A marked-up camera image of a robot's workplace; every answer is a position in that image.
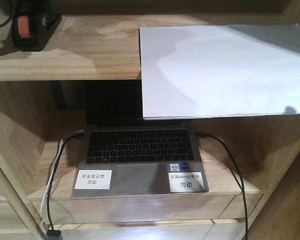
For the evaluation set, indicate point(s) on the white paper sheets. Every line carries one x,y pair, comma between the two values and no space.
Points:
220,71

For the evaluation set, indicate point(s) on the black stapler with orange label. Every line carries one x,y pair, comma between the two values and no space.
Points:
33,24

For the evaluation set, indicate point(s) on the grey laptop computer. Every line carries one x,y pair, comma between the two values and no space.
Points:
123,154

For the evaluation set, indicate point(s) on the wooden shelf unit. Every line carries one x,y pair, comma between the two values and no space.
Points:
99,40

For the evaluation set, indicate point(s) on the grey adapter dongle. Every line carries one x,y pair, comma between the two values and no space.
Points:
54,234

